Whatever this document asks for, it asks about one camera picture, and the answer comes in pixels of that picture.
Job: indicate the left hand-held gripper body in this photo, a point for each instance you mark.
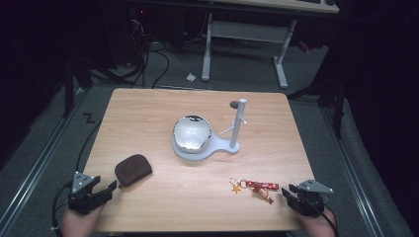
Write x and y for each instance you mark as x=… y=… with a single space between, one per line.
x=80 y=200

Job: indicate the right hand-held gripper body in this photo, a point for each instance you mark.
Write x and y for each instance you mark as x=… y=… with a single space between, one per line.
x=309 y=200

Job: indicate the brown pouch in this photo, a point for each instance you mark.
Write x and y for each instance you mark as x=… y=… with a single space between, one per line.
x=132 y=169

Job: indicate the person's left hand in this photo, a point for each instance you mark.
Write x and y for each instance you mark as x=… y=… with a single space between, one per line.
x=79 y=225

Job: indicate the person's right hand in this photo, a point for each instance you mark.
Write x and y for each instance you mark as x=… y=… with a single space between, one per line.
x=318 y=227

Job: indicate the white key stand with pegs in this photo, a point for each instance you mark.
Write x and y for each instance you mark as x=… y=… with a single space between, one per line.
x=236 y=125

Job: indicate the black metal stand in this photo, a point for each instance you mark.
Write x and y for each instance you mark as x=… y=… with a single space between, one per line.
x=339 y=105
x=69 y=89

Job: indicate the shiny white glass bowl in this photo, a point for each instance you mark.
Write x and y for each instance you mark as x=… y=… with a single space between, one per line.
x=192 y=133

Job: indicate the small dark round object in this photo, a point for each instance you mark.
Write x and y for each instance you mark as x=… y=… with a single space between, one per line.
x=234 y=104

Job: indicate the crumpled white paper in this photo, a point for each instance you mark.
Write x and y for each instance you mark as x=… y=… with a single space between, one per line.
x=191 y=77

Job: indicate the small red object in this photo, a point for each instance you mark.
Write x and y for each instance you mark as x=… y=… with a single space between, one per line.
x=303 y=46

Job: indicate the dark computer tower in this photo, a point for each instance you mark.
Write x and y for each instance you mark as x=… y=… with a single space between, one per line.
x=123 y=33

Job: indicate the white height-adjustable desk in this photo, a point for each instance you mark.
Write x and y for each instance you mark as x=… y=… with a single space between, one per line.
x=247 y=31

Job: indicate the metal floor rail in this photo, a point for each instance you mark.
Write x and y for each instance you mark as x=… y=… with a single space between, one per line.
x=36 y=164
x=352 y=171

